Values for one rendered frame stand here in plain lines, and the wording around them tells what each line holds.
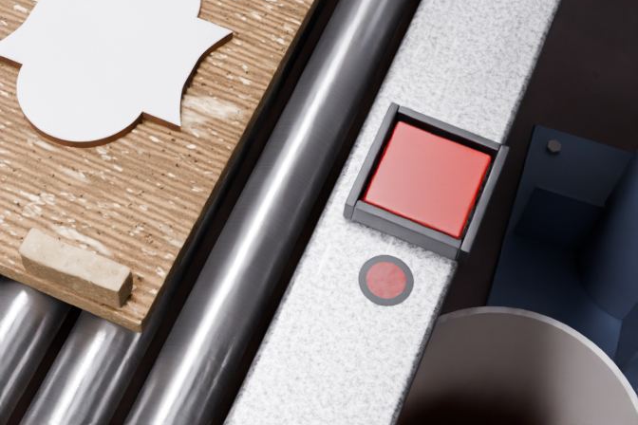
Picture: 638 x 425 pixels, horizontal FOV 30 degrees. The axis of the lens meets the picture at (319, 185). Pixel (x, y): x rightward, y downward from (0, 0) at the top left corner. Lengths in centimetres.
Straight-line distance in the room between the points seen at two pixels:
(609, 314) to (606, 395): 40
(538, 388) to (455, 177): 75
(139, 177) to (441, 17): 23
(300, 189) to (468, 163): 10
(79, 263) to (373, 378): 17
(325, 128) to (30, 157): 17
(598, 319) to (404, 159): 104
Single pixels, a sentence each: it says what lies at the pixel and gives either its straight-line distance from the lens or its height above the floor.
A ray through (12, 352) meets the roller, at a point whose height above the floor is 92.
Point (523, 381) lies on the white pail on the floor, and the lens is 143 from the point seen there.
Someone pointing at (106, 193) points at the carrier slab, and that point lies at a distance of 67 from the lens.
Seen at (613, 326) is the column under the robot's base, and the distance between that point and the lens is 172.
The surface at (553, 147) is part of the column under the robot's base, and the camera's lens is 181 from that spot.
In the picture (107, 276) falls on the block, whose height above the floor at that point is 96.
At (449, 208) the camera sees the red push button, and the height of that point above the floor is 93.
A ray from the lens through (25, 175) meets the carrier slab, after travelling 68.
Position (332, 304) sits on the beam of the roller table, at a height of 92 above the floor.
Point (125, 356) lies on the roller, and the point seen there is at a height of 91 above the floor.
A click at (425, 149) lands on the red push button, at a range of 70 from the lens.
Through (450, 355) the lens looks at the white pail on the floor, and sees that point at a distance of 137.
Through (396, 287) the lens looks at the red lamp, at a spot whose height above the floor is 92.
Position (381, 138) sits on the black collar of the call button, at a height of 93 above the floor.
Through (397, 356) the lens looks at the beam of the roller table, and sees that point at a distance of 66.
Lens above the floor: 153
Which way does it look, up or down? 61 degrees down
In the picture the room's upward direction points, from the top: 9 degrees clockwise
